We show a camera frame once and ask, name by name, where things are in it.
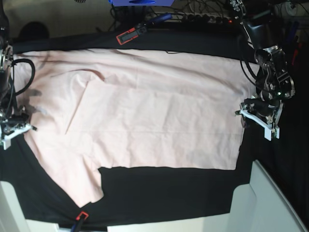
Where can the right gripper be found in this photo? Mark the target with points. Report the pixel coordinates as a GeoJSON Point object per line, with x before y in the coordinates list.
{"type": "Point", "coordinates": [15, 123]}

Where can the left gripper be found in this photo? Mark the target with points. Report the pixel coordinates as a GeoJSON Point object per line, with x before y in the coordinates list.
{"type": "Point", "coordinates": [260, 111]}

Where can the pink T-shirt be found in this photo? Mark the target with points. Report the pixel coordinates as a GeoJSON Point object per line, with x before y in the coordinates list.
{"type": "Point", "coordinates": [131, 108]}

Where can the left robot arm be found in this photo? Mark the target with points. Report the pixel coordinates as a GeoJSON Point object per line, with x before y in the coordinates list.
{"type": "Point", "coordinates": [262, 29]}

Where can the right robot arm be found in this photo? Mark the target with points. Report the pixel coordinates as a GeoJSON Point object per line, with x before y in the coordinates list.
{"type": "Point", "coordinates": [8, 93]}

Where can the red clamp right edge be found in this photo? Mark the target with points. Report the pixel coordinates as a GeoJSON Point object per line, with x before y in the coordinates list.
{"type": "Point", "coordinates": [296, 52]}

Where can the red clamp edge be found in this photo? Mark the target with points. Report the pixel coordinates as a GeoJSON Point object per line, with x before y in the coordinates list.
{"type": "Point", "coordinates": [296, 52]}
{"type": "Point", "coordinates": [79, 221]}

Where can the red clamp front edge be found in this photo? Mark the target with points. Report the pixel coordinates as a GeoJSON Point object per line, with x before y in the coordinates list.
{"type": "Point", "coordinates": [79, 221]}

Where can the black power strip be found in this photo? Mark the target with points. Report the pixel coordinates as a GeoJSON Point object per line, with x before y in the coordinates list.
{"type": "Point", "coordinates": [206, 19]}

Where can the black table cloth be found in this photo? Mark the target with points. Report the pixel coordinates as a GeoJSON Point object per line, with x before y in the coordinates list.
{"type": "Point", "coordinates": [143, 195]}

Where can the blue plastic box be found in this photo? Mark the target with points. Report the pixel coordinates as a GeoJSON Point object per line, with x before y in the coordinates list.
{"type": "Point", "coordinates": [141, 2]}

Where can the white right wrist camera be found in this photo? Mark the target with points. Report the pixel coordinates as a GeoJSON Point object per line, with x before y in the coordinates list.
{"type": "Point", "coordinates": [5, 143]}

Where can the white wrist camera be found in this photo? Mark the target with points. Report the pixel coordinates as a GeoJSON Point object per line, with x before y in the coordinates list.
{"type": "Point", "coordinates": [271, 133]}
{"type": "Point", "coordinates": [5, 143]}

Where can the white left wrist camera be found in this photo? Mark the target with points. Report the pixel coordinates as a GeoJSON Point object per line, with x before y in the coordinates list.
{"type": "Point", "coordinates": [271, 133]}

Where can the red black clamp, blue handle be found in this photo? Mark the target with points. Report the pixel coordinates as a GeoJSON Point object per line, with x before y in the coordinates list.
{"type": "Point", "coordinates": [141, 28]}

